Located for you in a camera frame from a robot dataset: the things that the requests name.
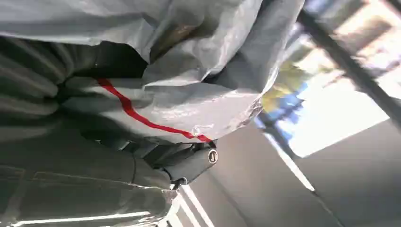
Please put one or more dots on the dark metal frame bar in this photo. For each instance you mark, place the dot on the dark metal frame bar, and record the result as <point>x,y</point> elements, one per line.
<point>351,65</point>

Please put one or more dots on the ribbed grey right arm sleeve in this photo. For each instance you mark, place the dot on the ribbed grey right arm sleeve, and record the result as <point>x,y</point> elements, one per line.
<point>28,84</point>

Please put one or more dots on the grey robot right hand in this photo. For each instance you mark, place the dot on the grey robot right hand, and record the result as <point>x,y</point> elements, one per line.
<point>78,185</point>

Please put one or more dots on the blue and yellow object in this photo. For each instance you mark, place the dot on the blue and yellow object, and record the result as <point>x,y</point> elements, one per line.
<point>283,103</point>

